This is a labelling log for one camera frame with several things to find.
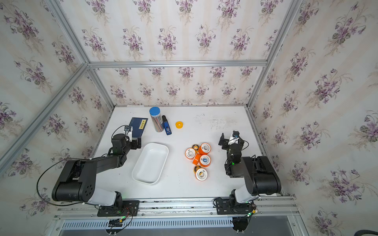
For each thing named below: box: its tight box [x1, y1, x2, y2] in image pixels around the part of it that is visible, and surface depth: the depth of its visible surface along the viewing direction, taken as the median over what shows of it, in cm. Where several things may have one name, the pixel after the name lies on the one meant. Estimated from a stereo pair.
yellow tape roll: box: [175, 120, 184, 129], surface depth 110 cm
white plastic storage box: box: [131, 142, 169, 185], surface depth 90 cm
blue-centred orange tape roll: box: [199, 154, 212, 168], surface depth 88 cm
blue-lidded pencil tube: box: [149, 106, 164, 133], surface depth 95 cm
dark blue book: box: [128, 117, 149, 138], surface depth 110 cm
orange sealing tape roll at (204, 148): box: [198, 142, 212, 155], surface depth 92 cm
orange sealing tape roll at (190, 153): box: [185, 147, 196, 160], surface depth 92 cm
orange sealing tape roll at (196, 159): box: [192, 152, 202, 166], surface depth 87 cm
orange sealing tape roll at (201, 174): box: [195, 167, 209, 182], surface depth 83 cm
